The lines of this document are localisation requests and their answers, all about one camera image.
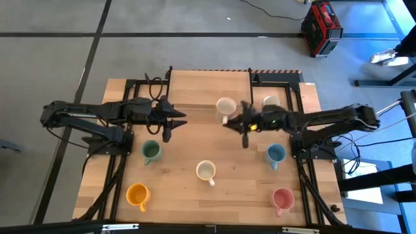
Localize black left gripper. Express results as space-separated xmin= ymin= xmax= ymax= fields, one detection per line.
xmin=148 ymin=96 xmax=189 ymax=131

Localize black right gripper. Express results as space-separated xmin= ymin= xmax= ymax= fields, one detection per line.
xmin=223 ymin=101 xmax=289 ymax=135

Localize white mug dark speckled pattern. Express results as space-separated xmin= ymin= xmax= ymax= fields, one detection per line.
xmin=215 ymin=96 xmax=238 ymax=125

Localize white mug yellow dots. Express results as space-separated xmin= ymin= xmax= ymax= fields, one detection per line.
xmin=261 ymin=95 xmax=281 ymax=108

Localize green mug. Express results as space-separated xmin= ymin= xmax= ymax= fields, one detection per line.
xmin=140 ymin=139 xmax=163 ymax=166

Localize blue mug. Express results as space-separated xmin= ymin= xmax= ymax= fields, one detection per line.
xmin=263 ymin=143 xmax=287 ymax=172

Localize white mug orange-red pattern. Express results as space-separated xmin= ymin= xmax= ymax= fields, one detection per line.
xmin=195 ymin=159 xmax=217 ymax=187

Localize pink mug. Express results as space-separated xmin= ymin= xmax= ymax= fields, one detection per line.
xmin=270 ymin=187 xmax=295 ymax=218

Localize wooden shelf black metal legs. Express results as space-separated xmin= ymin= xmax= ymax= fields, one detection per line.
xmin=164 ymin=66 xmax=255 ymax=111

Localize black yellow striped bar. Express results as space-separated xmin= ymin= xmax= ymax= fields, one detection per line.
xmin=194 ymin=68 xmax=302 ymax=75

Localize red tool case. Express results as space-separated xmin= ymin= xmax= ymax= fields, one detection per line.
xmin=300 ymin=0 xmax=344 ymax=59

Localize black desk foot bar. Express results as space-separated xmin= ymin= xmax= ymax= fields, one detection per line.
xmin=354 ymin=63 xmax=416 ymax=88

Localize white box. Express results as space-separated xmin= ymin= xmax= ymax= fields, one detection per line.
xmin=339 ymin=159 xmax=384 ymax=205

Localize black desk beam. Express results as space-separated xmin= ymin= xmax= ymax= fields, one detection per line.
xmin=337 ymin=164 xmax=416 ymax=192

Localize person's white shoe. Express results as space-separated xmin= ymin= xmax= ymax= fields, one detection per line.
xmin=382 ymin=56 xmax=411 ymax=68
xmin=369 ymin=48 xmax=397 ymax=64

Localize black desk edge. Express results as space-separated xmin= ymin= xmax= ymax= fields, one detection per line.
xmin=400 ymin=90 xmax=416 ymax=137

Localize grey chair base leg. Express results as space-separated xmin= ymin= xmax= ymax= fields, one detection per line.
xmin=0 ymin=138 xmax=22 ymax=153

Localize person's leg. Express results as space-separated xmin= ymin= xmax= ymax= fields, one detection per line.
xmin=394 ymin=32 xmax=416 ymax=58

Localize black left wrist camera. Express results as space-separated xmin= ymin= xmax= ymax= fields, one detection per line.
xmin=161 ymin=125 xmax=173 ymax=144

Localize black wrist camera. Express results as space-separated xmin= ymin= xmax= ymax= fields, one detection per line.
xmin=240 ymin=128 xmax=250 ymax=150
xmin=161 ymin=125 xmax=173 ymax=144

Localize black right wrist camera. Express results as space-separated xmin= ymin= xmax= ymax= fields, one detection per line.
xmin=240 ymin=128 xmax=250 ymax=150

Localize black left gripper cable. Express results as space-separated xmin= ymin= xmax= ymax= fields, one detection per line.
xmin=145 ymin=115 xmax=162 ymax=136
xmin=148 ymin=77 xmax=164 ymax=101

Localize black left aluminium frame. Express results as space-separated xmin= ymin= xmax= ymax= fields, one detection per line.
xmin=77 ymin=73 xmax=170 ymax=222

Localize black aluminium frame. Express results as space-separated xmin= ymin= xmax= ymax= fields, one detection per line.
xmin=252 ymin=76 xmax=347 ymax=227
xmin=77 ymin=73 xmax=170 ymax=222

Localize black right aluminium frame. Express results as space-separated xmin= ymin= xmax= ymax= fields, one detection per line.
xmin=252 ymin=76 xmax=347 ymax=227

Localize black floor cable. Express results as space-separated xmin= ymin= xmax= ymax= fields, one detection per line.
xmin=239 ymin=0 xmax=306 ymax=21

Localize black overhead mount beam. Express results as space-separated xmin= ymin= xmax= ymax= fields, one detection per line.
xmin=0 ymin=220 xmax=416 ymax=234

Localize black cable bundle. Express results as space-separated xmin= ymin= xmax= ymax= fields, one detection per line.
xmin=333 ymin=132 xmax=414 ymax=178

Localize silver metal bracket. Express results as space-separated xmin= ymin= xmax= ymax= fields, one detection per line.
xmin=102 ymin=223 xmax=140 ymax=231
xmin=281 ymin=227 xmax=320 ymax=234

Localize grey cable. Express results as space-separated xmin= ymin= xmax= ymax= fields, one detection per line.
xmin=376 ymin=99 xmax=416 ymax=131

